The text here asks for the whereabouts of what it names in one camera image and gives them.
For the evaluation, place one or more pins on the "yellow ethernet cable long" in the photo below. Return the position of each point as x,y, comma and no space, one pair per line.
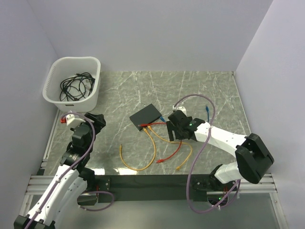
140,152

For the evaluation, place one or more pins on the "black network switch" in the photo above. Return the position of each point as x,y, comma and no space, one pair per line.
147,115

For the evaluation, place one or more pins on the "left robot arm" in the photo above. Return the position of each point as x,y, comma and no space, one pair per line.
72,177

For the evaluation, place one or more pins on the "aluminium rail frame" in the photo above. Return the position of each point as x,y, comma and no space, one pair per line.
73,178

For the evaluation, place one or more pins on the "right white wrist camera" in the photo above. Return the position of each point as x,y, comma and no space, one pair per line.
181,108

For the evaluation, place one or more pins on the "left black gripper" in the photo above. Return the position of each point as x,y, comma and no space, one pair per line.
99,121

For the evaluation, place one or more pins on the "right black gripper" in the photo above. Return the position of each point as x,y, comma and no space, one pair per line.
170,128

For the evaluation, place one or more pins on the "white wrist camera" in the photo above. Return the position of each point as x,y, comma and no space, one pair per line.
71,120
181,108

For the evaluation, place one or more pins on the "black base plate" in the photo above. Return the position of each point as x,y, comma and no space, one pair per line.
157,187

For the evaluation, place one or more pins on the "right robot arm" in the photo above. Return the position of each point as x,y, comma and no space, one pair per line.
253,159

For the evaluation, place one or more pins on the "white plastic basket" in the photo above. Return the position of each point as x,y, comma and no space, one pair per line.
73,83

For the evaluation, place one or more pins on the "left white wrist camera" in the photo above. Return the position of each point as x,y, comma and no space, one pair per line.
71,120

